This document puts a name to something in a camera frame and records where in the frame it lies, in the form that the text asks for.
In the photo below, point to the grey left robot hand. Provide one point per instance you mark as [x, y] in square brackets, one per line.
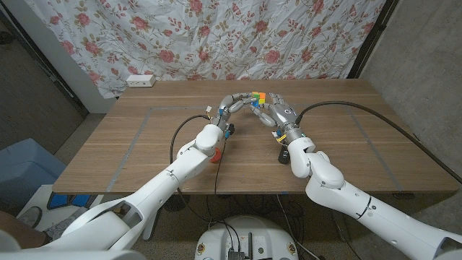
[226, 104]

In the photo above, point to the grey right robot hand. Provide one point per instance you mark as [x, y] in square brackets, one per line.
[287, 117]

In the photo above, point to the multicoloured Rubik's cube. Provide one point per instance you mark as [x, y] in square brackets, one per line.
[259, 98]

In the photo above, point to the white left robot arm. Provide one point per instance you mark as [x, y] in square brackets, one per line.
[180, 169]

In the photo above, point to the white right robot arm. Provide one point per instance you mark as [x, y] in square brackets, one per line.
[361, 209]

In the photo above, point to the black TV remote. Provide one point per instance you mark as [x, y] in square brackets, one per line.
[284, 157]

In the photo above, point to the red round ball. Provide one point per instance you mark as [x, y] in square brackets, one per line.
[217, 157]

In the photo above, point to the white floral backdrop cloth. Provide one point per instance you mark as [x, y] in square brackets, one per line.
[252, 36]

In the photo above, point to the white power strip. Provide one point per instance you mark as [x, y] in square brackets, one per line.
[140, 81]

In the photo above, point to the black round floor base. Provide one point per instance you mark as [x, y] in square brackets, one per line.
[180, 203]

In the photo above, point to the white robot torso base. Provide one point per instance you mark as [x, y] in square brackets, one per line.
[270, 234]

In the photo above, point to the black backdrop stand pole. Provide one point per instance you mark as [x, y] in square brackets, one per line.
[374, 36]

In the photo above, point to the grey metal table leg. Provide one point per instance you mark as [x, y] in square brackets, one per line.
[148, 233]
[341, 229]

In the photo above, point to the blue floor pad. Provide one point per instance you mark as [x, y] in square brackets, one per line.
[57, 201]
[80, 199]

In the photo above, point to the grey sneaker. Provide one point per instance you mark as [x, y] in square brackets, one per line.
[66, 224]
[30, 216]

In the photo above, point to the white floor mat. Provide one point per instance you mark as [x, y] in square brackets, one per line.
[36, 195]

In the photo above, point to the blue plastic bin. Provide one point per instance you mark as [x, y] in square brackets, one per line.
[25, 169]

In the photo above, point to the white robot chest edge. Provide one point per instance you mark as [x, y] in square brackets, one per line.
[72, 255]

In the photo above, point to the person bare leg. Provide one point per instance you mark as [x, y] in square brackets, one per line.
[18, 231]

